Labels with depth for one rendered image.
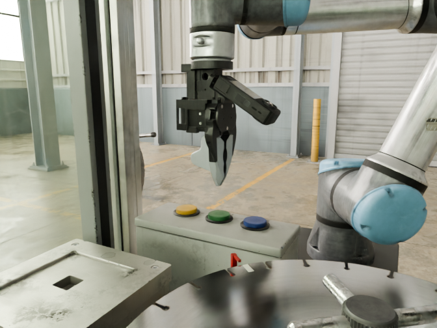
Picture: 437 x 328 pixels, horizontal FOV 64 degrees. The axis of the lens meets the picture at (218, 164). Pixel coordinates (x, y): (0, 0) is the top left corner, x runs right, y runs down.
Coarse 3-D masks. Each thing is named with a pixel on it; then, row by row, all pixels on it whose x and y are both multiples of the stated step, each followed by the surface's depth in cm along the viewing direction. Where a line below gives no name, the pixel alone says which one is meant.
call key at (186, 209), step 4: (184, 204) 69; (188, 204) 69; (176, 208) 67; (180, 208) 66; (184, 208) 66; (188, 208) 66; (192, 208) 66; (196, 208) 67; (176, 212) 66; (180, 212) 65; (184, 212) 65; (188, 212) 65; (192, 212) 66
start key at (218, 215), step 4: (212, 212) 64; (216, 212) 64; (220, 212) 64; (224, 212) 64; (228, 212) 64; (208, 216) 63; (212, 216) 62; (216, 216) 62; (220, 216) 62; (224, 216) 62; (228, 216) 63; (212, 220) 62; (216, 220) 62; (220, 220) 62; (224, 220) 62
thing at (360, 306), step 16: (336, 288) 23; (352, 304) 20; (368, 304) 20; (384, 304) 20; (304, 320) 20; (320, 320) 20; (336, 320) 20; (352, 320) 19; (368, 320) 19; (384, 320) 19; (400, 320) 20; (416, 320) 20; (432, 320) 21
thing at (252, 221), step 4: (252, 216) 62; (256, 216) 62; (244, 220) 61; (248, 220) 60; (252, 220) 60; (256, 220) 60; (260, 220) 60; (264, 220) 60; (244, 224) 60; (248, 224) 59; (252, 224) 59; (256, 224) 59; (260, 224) 59; (264, 224) 59
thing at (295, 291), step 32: (192, 288) 32; (224, 288) 32; (256, 288) 32; (288, 288) 32; (320, 288) 32; (352, 288) 32; (384, 288) 32; (416, 288) 32; (160, 320) 27; (192, 320) 27; (224, 320) 27; (256, 320) 27; (288, 320) 27
